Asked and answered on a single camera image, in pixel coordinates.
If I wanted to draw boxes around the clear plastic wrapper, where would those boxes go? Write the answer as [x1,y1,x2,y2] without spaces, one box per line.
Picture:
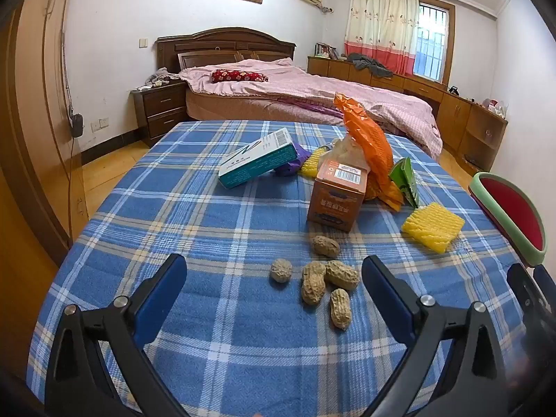
[317,137,372,170]

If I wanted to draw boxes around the barred window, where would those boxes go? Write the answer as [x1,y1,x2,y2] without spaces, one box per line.
[412,0,456,84]

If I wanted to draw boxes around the peanut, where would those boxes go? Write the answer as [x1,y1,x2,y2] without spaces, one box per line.
[330,288,352,331]
[325,261,360,291]
[269,259,293,285]
[312,235,341,258]
[301,262,327,306]

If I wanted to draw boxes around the teal and white carton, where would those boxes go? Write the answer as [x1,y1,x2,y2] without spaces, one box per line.
[218,127,300,189]

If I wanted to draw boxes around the brown cardboard box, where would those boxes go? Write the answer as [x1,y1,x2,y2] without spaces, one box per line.
[306,158,370,233]

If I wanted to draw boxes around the blue plaid tablecloth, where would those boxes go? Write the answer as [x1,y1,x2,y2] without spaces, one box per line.
[26,119,535,417]

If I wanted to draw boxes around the dark wooden bed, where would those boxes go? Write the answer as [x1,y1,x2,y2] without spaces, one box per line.
[155,27,444,161]

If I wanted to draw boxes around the grey clutter pile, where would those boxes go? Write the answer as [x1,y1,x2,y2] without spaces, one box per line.
[145,67,181,92]

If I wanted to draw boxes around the red bin with green rim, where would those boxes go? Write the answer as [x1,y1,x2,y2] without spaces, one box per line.
[469,172,547,269]

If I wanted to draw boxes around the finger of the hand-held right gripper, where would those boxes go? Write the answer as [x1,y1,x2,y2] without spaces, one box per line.
[507,263,546,327]
[533,265,556,302]

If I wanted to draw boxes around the orange plastic bag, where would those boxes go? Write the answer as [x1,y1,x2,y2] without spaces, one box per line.
[333,92,394,203]

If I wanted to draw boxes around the white and red containers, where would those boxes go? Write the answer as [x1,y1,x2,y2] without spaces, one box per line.
[482,98,509,118]

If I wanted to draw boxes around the dark wooden nightstand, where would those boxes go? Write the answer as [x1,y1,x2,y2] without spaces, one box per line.
[130,79,188,148]

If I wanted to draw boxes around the purple bed sheet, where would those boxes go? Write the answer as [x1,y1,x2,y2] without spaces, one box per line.
[278,98,345,119]

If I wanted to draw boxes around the red floral pillow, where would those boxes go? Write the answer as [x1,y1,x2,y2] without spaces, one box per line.
[211,68,269,84]

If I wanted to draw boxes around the green paper wrapper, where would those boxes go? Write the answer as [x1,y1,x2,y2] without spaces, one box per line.
[388,157,420,209]

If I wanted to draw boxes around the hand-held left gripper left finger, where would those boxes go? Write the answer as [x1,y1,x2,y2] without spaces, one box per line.
[44,253,188,417]

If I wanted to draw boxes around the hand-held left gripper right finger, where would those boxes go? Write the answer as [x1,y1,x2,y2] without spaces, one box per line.
[361,255,513,417]

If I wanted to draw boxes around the purple plastic wrapper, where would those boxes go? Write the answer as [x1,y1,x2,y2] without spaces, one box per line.
[273,141,312,178]

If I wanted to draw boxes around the cream and red curtain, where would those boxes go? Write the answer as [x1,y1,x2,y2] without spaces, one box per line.
[344,0,420,76]

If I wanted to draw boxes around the yellow foam net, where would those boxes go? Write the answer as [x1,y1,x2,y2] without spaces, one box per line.
[400,202,466,254]
[297,147,327,179]

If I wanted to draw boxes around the pink checked duvet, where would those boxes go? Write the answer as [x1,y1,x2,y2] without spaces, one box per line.
[178,58,444,161]

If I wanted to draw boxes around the grey clothes pile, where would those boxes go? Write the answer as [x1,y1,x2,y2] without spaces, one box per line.
[347,52,394,80]

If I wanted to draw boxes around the light wooden cabinet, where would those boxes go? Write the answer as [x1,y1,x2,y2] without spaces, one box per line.
[307,56,509,172]

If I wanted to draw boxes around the orange yellow snack wrapper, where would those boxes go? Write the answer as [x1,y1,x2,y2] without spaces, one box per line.
[365,174,406,214]

